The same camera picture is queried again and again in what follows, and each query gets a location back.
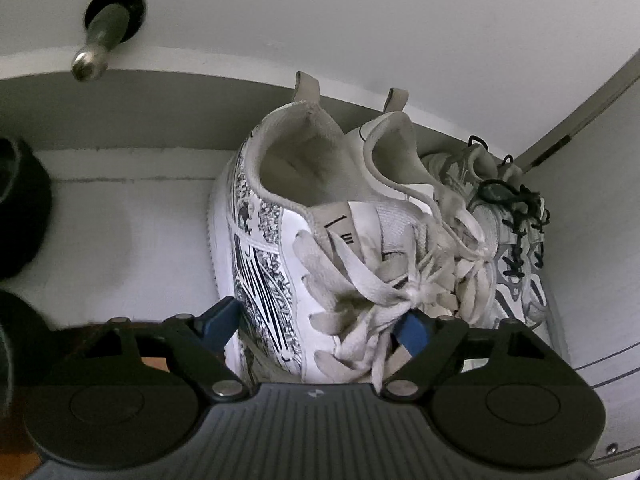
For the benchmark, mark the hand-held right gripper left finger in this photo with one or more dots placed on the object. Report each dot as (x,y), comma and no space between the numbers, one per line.
(220,320)

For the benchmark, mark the metal door stop post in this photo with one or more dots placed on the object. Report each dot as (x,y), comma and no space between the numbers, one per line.
(100,35)

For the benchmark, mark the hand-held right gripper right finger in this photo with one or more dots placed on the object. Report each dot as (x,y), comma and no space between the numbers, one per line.
(412,332)

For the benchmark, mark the round orange brown rug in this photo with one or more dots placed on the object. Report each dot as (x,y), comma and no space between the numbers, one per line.
(152,364)

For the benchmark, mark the grey entrance door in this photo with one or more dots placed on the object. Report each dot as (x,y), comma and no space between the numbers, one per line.
(595,260)

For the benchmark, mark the white patterned sneaker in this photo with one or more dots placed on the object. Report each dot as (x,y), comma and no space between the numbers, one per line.
(430,200)
(265,260)

